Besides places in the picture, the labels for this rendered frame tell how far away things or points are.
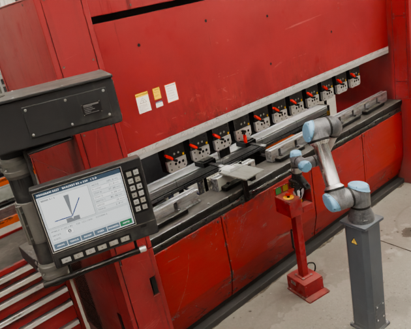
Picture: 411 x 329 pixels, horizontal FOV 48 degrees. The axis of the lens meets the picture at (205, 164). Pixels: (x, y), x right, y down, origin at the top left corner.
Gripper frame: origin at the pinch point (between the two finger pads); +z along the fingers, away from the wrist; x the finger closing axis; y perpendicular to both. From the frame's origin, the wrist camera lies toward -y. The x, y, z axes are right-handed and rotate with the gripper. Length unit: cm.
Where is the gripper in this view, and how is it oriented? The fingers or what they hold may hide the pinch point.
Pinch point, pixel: (300, 198)
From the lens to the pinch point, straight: 324.6
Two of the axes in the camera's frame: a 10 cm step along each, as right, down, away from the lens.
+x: -8.4, 3.3, -4.2
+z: 1.4, 9.0, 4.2
